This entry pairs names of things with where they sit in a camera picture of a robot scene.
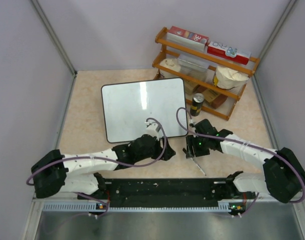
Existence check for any red white box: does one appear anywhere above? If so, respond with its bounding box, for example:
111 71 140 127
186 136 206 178
166 26 209 52
207 41 252 65

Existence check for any red white box left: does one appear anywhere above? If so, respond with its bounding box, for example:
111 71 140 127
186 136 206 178
166 26 209 52

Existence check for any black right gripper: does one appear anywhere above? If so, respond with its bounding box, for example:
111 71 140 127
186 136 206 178
186 133 210 158

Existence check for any white paper bag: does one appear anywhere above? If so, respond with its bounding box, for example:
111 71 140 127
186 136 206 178
213 65 249 90
159 58 181 79

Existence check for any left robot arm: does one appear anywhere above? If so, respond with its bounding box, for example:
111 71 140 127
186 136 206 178
31 134 176 199

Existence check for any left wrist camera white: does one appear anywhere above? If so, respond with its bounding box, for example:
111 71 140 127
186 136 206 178
145 120 161 139

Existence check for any red white box right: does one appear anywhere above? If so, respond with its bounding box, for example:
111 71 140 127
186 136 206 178
207 41 252 65

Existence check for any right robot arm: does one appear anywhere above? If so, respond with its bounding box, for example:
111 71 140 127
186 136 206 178
188 119 305 204

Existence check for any black yellow drink can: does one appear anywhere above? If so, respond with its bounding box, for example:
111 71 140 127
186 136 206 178
189 93 205 117

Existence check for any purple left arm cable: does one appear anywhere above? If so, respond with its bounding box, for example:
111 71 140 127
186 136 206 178
26 117 168 218

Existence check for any clear plastic box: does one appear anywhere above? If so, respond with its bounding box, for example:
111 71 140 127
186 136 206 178
177 54 210 75

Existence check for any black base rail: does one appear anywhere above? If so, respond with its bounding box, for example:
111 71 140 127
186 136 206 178
48 177 288 208

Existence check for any brown scouring pad pack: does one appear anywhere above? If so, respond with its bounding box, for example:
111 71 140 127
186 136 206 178
184 81 229 110

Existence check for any white whiteboard black frame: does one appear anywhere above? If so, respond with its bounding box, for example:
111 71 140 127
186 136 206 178
101 78 188 143

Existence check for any black white marker pen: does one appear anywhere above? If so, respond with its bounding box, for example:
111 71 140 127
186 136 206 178
191 157 207 176

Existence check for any orange wooden shelf rack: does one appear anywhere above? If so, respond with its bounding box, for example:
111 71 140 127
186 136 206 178
152 27 261 121

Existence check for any white paper bag right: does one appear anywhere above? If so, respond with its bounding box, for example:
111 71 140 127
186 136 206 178
213 65 249 90

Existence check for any white paper bag left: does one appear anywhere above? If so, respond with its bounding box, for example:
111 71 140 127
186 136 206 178
159 58 181 79

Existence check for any grey cable duct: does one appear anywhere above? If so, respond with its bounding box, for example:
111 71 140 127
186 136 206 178
42 201 245 213

